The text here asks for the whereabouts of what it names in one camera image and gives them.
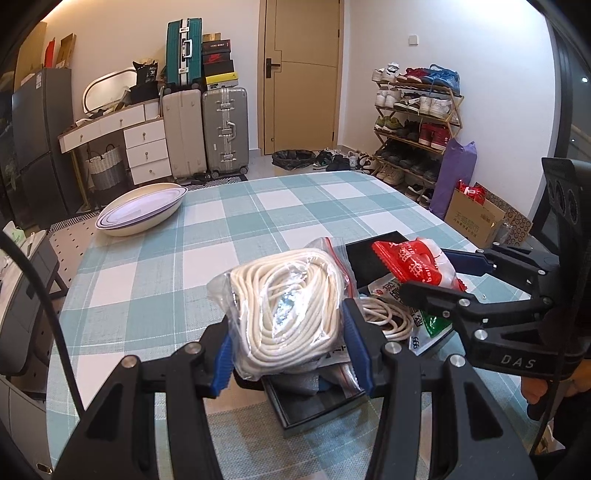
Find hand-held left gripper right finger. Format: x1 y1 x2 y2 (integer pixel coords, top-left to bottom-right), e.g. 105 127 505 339
342 298 539 480

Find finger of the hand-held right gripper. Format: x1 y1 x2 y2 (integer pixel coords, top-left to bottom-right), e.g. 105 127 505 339
399 281 555 342
438 242 561 289

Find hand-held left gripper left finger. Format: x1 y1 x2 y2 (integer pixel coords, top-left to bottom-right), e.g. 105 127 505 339
53 323 234 480

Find green and white packet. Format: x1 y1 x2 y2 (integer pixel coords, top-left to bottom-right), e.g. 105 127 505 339
367 272 455 356

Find red and white packet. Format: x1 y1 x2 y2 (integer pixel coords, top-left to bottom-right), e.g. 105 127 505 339
372 237 467 296

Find white charging cable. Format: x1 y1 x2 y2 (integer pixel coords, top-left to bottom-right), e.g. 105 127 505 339
358 295 416 342

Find bagged white rope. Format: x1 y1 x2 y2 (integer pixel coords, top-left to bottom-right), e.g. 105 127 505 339
206 237 361 398

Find black cardboard box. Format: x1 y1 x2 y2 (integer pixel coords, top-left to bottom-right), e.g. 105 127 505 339
263 229 458 439

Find person's right hand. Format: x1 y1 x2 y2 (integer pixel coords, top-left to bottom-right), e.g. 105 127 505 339
521 364 587 407

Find brown cardboard box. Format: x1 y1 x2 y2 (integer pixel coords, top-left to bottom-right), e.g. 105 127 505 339
443 187 506 247

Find circle patterned cardboard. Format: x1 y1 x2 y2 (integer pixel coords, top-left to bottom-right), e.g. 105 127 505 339
485 191 534 245

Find red packets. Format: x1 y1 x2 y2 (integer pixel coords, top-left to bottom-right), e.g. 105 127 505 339
456 181 490 206

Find purple bag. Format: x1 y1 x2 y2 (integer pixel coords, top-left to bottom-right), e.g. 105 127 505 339
429 140 477 220

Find checked teal tablecloth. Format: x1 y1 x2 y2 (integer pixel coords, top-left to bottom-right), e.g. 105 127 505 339
46 170 555 480

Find dark clothing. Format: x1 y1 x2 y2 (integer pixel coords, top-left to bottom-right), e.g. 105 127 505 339
531 360 591 480

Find loose shoes pile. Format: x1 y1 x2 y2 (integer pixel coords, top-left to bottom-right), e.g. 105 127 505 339
311 148 407 185

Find rows of racked shoes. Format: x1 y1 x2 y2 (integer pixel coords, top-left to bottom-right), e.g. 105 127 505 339
372 62 462 206

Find white oval bowl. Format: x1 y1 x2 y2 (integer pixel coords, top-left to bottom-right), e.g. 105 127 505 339
95 183 188 237

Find gold shoe rack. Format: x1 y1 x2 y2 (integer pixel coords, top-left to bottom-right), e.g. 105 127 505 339
372 78 465 185

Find black trash bag bin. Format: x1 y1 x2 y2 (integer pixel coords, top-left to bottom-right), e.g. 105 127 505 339
271 149 315 172

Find dark glass window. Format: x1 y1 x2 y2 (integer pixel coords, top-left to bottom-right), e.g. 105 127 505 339
551 0 591 162

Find white dresser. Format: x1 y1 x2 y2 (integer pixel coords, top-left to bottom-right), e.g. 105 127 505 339
58 99 171 190

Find woven laundry basket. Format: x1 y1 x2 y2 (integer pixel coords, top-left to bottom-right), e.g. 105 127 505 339
85 144 125 191

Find beige suitcase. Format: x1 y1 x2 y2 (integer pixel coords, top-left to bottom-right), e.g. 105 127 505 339
161 89 208 181

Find silver suitcase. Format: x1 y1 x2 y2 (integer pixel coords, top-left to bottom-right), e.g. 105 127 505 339
202 87 250 178

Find beige door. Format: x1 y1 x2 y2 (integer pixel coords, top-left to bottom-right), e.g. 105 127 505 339
259 0 343 155

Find dark grey refrigerator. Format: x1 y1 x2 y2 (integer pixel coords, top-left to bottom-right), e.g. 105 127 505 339
11 67 81 227

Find stack of shoe boxes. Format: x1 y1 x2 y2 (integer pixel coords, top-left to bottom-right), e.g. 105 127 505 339
202 32 241 90

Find oval mirror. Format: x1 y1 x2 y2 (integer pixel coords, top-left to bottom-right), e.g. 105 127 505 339
82 68 139 114

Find black bag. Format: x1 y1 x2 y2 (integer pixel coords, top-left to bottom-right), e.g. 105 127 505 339
129 60 162 104

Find teal suitcase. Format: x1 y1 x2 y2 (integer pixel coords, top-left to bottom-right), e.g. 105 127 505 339
166 17 204 90

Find flattened cardboard boxes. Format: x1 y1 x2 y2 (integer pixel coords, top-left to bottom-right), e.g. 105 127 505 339
14 21 77 88

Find black cable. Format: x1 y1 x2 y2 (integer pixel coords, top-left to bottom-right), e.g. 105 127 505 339
0 233 88 414

